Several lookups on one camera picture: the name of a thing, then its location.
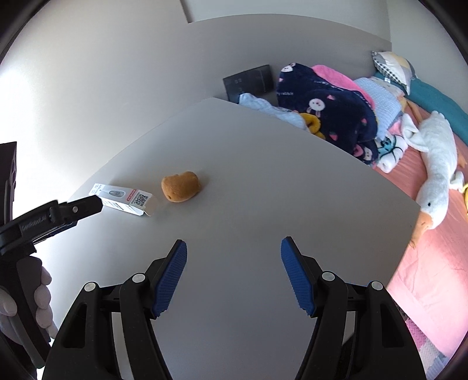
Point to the white cartoon printed cloth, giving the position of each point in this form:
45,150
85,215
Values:
391,153

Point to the navy printed fleece blanket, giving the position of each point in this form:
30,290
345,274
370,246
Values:
329,91

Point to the teal blanket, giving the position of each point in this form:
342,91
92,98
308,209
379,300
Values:
438,97

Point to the pink fleece blanket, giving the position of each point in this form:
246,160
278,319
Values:
332,75

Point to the white thermometer box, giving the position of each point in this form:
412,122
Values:
124,195

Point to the pink bed sheet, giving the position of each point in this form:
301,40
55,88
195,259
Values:
431,277

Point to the black wall socket panel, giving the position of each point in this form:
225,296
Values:
248,80

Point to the white goose plush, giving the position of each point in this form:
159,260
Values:
437,164

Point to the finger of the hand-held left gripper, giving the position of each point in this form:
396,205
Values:
78,208
55,234

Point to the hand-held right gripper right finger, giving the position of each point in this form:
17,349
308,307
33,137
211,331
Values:
298,281

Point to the brown squishy bread toy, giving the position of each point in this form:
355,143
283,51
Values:
181,186

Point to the light blue knitted blanket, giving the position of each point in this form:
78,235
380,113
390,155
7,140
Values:
380,98

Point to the light blue baby garment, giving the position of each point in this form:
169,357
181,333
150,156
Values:
263,106

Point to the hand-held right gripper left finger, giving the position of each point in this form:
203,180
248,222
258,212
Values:
170,281

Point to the person's left hand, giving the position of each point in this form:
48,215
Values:
44,299

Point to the pink checked knit blanket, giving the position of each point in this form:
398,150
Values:
427,350

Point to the checked patchwork pillow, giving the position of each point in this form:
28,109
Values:
391,64

